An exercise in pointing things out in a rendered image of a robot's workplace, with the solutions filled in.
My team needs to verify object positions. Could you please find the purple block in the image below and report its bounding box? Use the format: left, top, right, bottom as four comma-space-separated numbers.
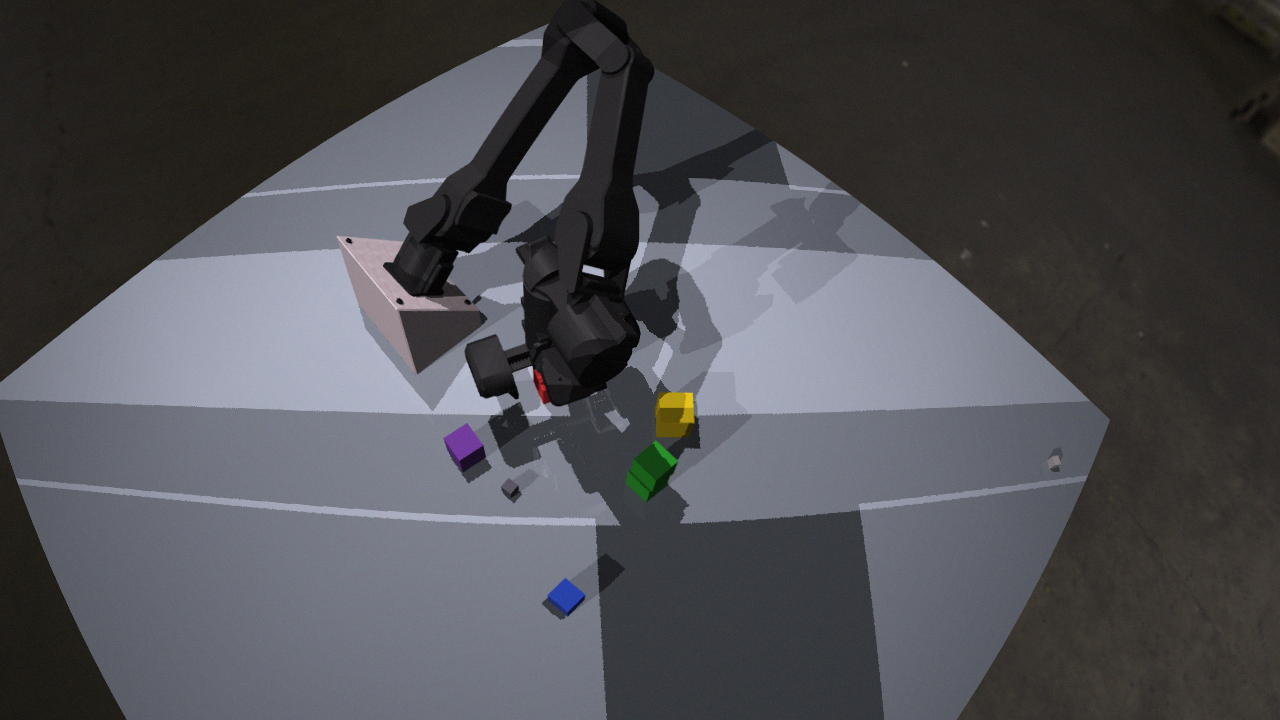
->
443, 423, 486, 471

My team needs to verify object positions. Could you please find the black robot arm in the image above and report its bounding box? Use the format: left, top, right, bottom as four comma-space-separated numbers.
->
383, 0, 654, 406

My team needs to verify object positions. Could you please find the green block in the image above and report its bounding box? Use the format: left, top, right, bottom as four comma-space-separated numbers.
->
631, 441, 678, 492
625, 469, 669, 502

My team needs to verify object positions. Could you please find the red block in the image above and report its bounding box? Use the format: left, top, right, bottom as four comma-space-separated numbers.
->
532, 369, 550, 404

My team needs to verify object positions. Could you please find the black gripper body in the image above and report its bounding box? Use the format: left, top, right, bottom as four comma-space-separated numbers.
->
465, 299, 641, 398

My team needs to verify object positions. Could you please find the yellow block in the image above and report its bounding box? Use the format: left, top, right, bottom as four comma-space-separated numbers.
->
655, 392, 695, 437

